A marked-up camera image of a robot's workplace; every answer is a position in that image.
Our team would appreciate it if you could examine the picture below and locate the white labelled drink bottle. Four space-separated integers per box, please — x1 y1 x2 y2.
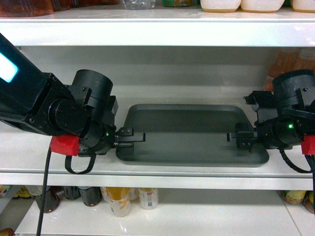
138 188 158 209

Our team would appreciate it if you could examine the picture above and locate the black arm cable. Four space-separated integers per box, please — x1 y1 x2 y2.
279 147 315 191
36 148 96 236

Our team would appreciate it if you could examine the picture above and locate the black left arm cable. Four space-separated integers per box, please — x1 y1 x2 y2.
36 148 96 236

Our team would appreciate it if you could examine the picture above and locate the dark tea bottle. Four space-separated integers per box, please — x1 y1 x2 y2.
63 186 81 200
25 185 60 213
78 186 101 207

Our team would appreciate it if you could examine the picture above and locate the white upper shelf board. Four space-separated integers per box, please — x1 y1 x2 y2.
0 8 315 47

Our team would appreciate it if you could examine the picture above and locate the red right cable clip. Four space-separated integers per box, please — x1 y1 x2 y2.
301 135 315 155

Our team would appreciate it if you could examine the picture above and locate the red brown snack jar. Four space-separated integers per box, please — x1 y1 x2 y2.
0 0 54 17

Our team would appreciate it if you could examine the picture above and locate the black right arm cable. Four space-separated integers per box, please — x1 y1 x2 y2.
279 147 315 191

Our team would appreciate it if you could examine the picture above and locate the white shelf board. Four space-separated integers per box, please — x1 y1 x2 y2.
0 98 315 191
14 201 315 236
0 8 315 47

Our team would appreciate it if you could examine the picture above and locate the red cable clip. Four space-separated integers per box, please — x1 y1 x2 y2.
50 135 80 156
301 135 315 155

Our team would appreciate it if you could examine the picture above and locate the red left cable clip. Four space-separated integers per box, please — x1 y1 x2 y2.
50 135 80 156

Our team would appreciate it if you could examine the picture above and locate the white jug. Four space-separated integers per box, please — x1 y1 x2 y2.
291 0 315 13
240 0 284 13
200 0 241 13

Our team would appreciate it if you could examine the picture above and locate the white middle shelf board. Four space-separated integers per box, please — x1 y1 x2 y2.
0 98 315 191

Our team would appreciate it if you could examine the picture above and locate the dark tea bottle right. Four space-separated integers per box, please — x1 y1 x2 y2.
78 186 101 207

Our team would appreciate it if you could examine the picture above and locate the white lower shelf board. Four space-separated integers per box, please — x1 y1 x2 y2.
14 201 315 236

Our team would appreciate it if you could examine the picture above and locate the dark tea bottle middle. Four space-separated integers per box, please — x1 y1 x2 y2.
63 186 81 200

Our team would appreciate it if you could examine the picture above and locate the grey rectangular serving tray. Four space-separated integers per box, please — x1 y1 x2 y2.
116 104 269 167

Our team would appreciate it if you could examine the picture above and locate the white jug left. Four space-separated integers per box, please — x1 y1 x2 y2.
200 0 241 13

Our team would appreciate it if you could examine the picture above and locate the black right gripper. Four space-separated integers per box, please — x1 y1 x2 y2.
226 118 305 153

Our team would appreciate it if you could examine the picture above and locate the white jug right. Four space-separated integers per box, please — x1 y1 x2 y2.
291 0 315 13

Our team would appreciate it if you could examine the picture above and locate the clear water bottle base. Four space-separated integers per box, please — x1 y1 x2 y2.
123 0 156 10

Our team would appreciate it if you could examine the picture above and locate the white jug middle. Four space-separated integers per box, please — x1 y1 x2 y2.
240 0 284 13

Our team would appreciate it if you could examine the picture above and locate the yellow can right lower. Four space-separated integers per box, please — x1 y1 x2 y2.
280 190 307 205

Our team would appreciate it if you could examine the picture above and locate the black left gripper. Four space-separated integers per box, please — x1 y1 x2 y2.
78 121 146 156

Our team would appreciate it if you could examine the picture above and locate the yellow white drink bottle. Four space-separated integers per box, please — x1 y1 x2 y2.
106 187 131 217

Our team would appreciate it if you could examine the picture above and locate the dark tea bottle left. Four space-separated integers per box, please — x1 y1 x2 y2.
25 185 60 213

